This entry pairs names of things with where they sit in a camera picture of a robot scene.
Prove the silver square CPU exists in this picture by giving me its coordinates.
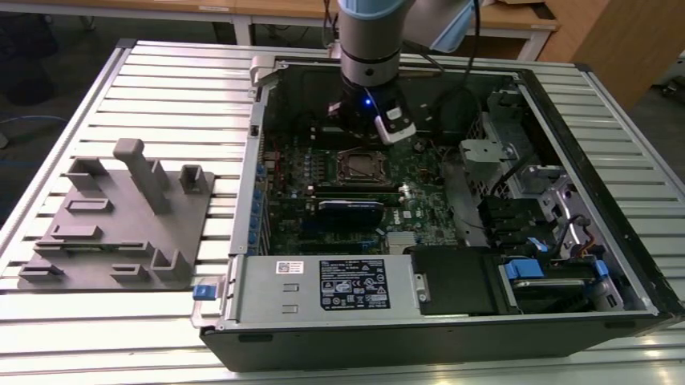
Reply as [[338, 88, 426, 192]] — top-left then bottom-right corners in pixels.
[[347, 156, 381, 178]]

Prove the CPU socket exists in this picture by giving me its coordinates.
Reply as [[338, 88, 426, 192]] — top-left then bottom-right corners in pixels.
[[331, 148, 397, 186]]

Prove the grey case hinge block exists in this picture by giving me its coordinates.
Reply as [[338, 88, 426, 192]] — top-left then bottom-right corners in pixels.
[[250, 55, 279, 87]]

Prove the RAM stick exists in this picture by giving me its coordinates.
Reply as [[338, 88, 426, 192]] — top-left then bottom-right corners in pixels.
[[313, 183, 406, 201]]

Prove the green motherboard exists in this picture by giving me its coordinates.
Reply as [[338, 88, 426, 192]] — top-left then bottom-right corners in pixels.
[[262, 136, 471, 256]]

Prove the metal drive cage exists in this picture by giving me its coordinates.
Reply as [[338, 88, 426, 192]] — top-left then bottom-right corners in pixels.
[[458, 90, 569, 193]]

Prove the black graphics card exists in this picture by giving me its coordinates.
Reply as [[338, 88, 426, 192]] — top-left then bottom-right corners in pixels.
[[315, 198, 386, 233]]

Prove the silver chipset heatsink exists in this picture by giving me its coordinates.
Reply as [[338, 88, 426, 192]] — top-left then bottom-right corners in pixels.
[[386, 231, 418, 254]]

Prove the wooden cabinet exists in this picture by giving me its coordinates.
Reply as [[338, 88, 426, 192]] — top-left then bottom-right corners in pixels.
[[537, 0, 685, 113]]

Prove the silver power supply unit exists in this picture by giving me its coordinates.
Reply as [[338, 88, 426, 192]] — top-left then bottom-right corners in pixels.
[[224, 254, 423, 326]]

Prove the hard disk in blue carrier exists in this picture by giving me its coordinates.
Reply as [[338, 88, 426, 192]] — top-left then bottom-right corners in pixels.
[[500, 258, 590, 314]]

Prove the grey parts rack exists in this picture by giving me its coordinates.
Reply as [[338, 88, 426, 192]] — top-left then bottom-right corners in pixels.
[[15, 138, 219, 292]]

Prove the black open PC case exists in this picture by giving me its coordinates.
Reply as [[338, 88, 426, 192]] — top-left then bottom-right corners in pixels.
[[190, 55, 685, 374]]

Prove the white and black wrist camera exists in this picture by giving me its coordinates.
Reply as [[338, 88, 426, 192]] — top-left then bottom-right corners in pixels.
[[369, 98, 418, 145]]

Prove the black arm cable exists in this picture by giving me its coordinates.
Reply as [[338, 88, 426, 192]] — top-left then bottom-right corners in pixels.
[[458, 0, 484, 87]]

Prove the wooden desk white frame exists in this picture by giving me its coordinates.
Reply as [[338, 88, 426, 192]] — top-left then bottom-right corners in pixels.
[[0, 0, 253, 47], [235, 0, 561, 61]]

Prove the black plastic bracket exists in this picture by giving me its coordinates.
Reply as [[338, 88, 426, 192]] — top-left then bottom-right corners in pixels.
[[478, 196, 553, 245]]

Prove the black drive cable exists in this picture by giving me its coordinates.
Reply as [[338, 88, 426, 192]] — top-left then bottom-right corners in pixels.
[[556, 214, 593, 257]]

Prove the blue floor cable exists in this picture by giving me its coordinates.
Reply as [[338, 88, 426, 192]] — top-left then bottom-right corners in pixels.
[[0, 114, 71, 126]]

